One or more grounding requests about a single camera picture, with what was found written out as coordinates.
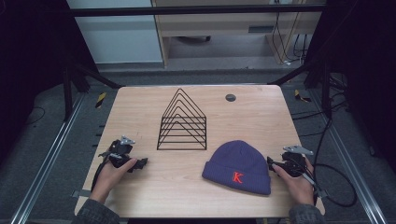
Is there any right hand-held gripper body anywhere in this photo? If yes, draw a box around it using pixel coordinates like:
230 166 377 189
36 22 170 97
279 144 315 178

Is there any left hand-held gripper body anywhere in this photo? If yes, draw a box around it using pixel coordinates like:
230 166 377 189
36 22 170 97
98 134 138 170

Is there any purple knit beanie hat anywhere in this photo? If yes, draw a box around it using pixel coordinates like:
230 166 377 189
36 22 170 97
201 139 272 196

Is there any person's right hand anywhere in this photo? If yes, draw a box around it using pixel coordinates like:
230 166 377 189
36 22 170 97
272 158 316 207

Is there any person's left hand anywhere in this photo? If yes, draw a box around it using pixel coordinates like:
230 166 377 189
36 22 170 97
89 157 138 204

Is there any yellow black striped tape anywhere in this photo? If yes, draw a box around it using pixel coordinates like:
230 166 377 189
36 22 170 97
293 89 312 104
94 91 107 109

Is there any black metal stand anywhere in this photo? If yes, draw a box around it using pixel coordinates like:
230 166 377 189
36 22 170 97
61 62 123 123
268 59 332 119

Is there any white cabinet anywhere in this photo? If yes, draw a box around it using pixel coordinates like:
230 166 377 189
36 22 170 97
66 0 163 65

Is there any light wooden desk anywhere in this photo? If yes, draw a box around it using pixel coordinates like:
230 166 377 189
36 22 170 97
151 0 316 68

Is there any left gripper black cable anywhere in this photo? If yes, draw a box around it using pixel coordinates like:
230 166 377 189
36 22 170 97
91 160 110 192

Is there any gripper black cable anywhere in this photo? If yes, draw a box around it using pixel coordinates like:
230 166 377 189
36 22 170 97
91 160 110 192
303 162 359 208

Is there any black floor cable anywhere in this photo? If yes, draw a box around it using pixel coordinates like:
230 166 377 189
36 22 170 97
291 74 349 171

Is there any black wire rack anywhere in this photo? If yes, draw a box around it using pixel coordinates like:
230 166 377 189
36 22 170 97
156 88 208 151

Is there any aluminium rail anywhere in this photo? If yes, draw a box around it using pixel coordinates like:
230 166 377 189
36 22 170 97
310 89 388 224
9 92 86 224

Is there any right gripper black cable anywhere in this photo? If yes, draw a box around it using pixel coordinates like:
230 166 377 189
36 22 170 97
303 162 359 208

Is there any grey table edge bracket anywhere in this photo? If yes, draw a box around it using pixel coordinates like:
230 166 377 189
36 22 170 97
70 189 92 199

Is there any bundle of hanging cables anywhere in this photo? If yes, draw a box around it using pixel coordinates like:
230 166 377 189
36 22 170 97
271 0 310 67

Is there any black horizontal frame bar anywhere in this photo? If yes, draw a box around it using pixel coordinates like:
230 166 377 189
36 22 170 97
68 4 327 18

